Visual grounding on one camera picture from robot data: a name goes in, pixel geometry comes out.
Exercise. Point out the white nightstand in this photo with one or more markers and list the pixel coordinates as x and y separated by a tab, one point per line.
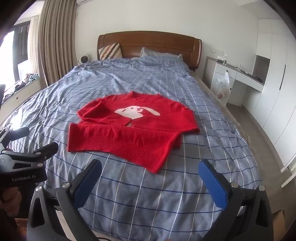
240	78

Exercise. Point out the person's left hand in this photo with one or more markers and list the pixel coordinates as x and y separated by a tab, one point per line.
9	200

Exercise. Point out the clear plastic bag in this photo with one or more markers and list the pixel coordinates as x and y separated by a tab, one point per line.
223	88

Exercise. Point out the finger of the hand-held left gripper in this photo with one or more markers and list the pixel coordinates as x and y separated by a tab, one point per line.
45	149
16	134

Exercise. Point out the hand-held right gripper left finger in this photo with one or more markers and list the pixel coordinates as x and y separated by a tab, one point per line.
87	183

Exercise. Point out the striped pillow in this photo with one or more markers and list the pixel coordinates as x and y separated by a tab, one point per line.
109	52

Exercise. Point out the cardboard box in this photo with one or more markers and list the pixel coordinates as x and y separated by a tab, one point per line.
278	224

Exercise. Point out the pale grey pillow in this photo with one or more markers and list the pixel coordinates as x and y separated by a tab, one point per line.
152	53

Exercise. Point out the clear bottle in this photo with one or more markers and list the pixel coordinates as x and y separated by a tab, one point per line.
224	59

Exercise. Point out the white window bench cabinet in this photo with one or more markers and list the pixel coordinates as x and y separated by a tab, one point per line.
23	97

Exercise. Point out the window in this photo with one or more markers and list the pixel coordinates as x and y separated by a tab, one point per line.
13	53

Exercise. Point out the wooden headboard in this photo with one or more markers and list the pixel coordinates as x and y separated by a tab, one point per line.
150	44

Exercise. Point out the beige curtain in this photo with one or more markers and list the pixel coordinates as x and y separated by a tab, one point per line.
55	41

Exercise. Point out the pile of clothes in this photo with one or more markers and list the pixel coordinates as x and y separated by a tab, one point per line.
23	81

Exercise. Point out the blue plaid blanket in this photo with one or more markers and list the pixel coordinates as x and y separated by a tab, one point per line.
138	76

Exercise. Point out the white wardrobe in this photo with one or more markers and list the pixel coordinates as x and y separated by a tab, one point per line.
277	92

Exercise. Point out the white wall socket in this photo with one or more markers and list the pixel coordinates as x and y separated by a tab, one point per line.
216	50

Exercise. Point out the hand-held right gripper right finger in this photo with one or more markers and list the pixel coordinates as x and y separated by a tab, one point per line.
215	185

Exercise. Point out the red knit sweater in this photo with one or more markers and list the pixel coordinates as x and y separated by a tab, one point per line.
129	139

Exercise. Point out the small white fan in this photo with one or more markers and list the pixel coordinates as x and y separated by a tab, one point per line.
83	59

